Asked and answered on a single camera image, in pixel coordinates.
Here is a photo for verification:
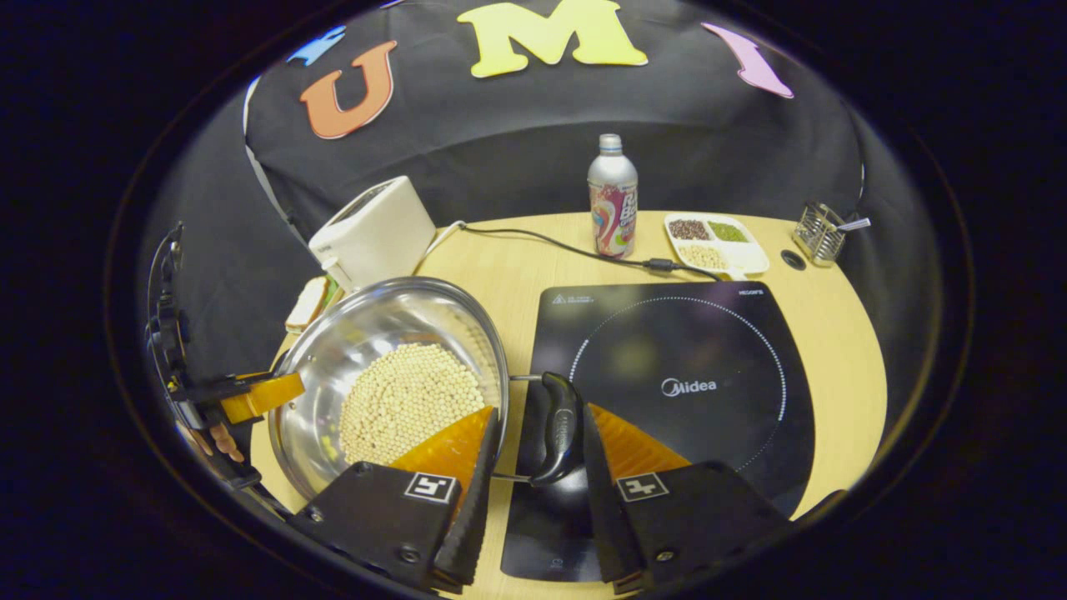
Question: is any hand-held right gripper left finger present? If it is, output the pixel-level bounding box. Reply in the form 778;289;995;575
288;406;501;594

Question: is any black power cable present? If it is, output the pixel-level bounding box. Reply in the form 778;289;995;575
421;221;722;280

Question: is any wire cutlery holder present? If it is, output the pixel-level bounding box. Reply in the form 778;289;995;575
792;202;851;268

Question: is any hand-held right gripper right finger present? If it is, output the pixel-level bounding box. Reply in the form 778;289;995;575
581;402;793;594

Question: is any pile of yellow soybeans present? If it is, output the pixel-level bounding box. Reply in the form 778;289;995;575
338;343;486;466

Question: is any silver drink bottle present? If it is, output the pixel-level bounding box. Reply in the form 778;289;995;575
587;133;639;259

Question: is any steel pot with black handles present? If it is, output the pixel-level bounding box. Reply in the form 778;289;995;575
267;277;582;501

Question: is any white toaster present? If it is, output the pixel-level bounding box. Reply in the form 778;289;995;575
308;175;437;293

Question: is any black induction cooktop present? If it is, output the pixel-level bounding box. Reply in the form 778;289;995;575
500;281;816;584

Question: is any sandwich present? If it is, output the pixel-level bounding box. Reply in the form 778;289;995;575
286;277;328;330

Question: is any white divided grain tray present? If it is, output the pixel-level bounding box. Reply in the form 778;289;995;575
664;212;769;282

